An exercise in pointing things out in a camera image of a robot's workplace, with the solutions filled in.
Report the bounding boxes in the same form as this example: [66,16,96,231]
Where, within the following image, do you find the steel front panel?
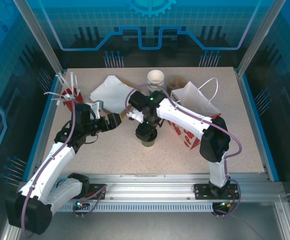
[0,209,290,240]

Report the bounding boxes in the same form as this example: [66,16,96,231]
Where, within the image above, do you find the aluminium frame post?
[236,0,285,74]
[13,0,66,74]

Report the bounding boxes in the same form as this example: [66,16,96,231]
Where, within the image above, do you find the green paper coffee cup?
[141,138,157,149]

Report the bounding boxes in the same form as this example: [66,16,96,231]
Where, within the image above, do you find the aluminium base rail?
[67,172,285,203]

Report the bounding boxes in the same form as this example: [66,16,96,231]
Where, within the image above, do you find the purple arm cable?
[124,84,243,219]
[21,99,108,239]

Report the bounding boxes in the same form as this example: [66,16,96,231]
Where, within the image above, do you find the perforated metal cable duct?
[57,202,216,213]

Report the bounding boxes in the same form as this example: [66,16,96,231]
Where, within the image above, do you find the brown cup sleeves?
[166,76,189,92]

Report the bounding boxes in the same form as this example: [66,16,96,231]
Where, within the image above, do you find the red straw holder cup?
[61,89,85,105]

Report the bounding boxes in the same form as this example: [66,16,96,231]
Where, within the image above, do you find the green paper cup stack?
[146,69,166,95]

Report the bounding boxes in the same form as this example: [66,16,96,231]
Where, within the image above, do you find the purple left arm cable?
[21,99,108,239]

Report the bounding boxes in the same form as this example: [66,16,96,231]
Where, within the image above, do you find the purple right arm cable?
[124,84,243,219]

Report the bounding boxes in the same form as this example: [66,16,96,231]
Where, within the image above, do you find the small LED circuit board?
[75,199,91,210]
[217,200,236,210]

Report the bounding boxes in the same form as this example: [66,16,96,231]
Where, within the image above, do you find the white red-heart gift bag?
[165,77,223,153]

